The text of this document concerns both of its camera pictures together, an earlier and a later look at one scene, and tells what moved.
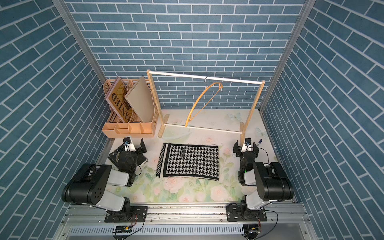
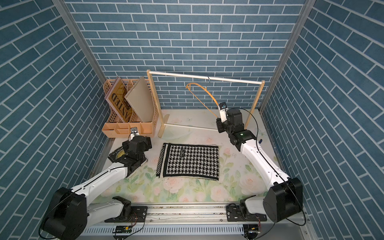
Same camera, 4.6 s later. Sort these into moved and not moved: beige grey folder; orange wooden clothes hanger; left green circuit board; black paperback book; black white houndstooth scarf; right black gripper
Moved: right black gripper; orange wooden clothes hanger
Not moved: black white houndstooth scarf; beige grey folder; black paperback book; left green circuit board
